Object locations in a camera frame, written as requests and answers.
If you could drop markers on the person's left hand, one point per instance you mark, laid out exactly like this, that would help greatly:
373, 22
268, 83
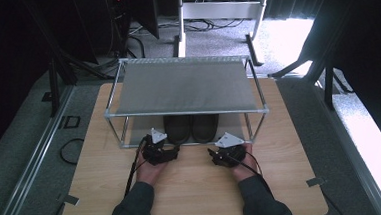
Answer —
150, 173

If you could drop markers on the metal frame shoe rack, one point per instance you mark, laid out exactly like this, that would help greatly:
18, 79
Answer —
185, 84

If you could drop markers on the dark computer tower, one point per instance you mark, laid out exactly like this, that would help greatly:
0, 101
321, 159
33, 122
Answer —
119, 18

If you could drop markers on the black slipper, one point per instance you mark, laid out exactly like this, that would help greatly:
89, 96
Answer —
206, 128
178, 130

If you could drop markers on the black floor bracket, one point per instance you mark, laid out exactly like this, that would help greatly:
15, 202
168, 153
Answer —
69, 122

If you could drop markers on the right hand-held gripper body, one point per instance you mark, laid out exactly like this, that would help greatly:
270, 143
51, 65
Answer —
229, 151

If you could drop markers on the aluminium floor rail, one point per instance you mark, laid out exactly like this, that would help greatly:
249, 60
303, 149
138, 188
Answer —
28, 170

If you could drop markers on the grey tape piece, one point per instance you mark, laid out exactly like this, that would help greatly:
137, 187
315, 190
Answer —
316, 181
70, 199

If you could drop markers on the person's right hand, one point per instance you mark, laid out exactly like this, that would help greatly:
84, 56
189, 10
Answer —
245, 169

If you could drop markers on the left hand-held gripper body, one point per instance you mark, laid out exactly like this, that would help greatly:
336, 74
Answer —
156, 153

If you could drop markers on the black metal stand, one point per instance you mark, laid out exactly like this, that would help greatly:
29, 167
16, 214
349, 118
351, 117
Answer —
328, 82
54, 85

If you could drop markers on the white desk frame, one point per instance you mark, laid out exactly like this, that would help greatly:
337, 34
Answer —
221, 9

